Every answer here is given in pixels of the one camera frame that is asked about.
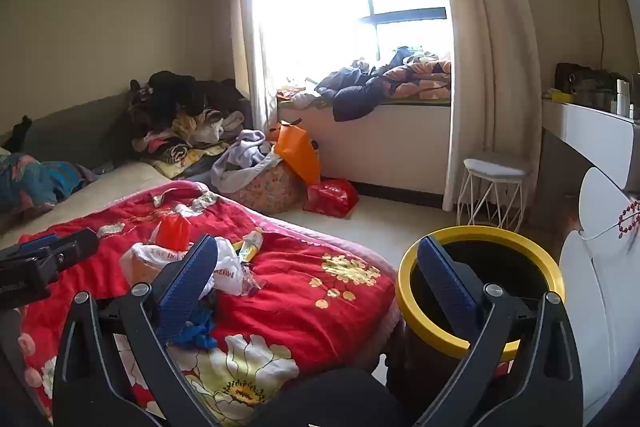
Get white dressing table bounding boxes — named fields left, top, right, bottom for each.
left=542, top=99, right=640, bottom=228

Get dark puffer jacket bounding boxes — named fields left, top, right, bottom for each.
left=314, top=66, right=391, bottom=122

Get white wire leg stool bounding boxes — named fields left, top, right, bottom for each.
left=456, top=157, right=532, bottom=233

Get light clothes heap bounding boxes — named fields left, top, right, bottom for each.
left=277, top=84, right=321, bottom=110

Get narrow cream curtain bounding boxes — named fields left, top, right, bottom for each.
left=231, top=0, right=281, bottom=142

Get blue patterned clothing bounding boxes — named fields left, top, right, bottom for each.
left=0, top=152, right=86, bottom=214

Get black sock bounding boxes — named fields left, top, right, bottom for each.
left=2, top=116, right=33, bottom=152

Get red bead ornament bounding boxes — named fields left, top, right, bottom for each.
left=617, top=201, right=640, bottom=238

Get pale lavender cloth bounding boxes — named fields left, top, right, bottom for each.
left=210, top=129, right=281, bottom=194

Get red plastic bag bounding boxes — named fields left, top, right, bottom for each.
left=302, top=178, right=360, bottom=219

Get dark bag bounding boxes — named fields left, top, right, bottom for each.
left=555, top=63, right=618, bottom=95

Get wide cream curtain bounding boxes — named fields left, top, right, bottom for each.
left=417, top=0, right=543, bottom=212

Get person's black pants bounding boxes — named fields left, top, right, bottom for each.
left=250, top=367, right=416, bottom=427

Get metal pot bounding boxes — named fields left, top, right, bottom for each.
left=574, top=79, right=616, bottom=110

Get yellow snack wrapper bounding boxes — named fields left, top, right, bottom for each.
left=232, top=229, right=264, bottom=265

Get blue cloth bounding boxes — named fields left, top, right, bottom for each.
left=172, top=307, right=218, bottom=350

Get bed with grey headboard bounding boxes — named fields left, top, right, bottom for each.
left=0, top=92, right=251, bottom=248

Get red floral blanket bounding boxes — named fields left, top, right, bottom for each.
left=17, top=179, right=401, bottom=425

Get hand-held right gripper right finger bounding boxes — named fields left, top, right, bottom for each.
left=416, top=237, right=585, bottom=427

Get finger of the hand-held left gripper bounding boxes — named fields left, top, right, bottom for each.
left=17, top=233, right=60, bottom=255
left=31, top=228, right=99, bottom=277

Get orange paper bag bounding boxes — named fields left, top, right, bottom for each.
left=272, top=119, right=322, bottom=186

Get white plastic bag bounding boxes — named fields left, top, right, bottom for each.
left=119, top=243, right=246, bottom=300

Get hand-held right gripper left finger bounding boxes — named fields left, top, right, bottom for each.
left=52, top=234, right=221, bottom=427

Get orange patterned quilt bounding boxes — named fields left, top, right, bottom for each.
left=382, top=54, right=452, bottom=100

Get red plastic wrapper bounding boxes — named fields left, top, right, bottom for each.
left=155, top=212, right=193, bottom=253

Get pile of clothes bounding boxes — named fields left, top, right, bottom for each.
left=127, top=71, right=251, bottom=180

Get yellow rimmed black trash bin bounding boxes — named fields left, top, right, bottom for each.
left=387, top=226, right=566, bottom=408

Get floral fabric bag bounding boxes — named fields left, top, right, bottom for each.
left=225, top=157, right=307, bottom=214

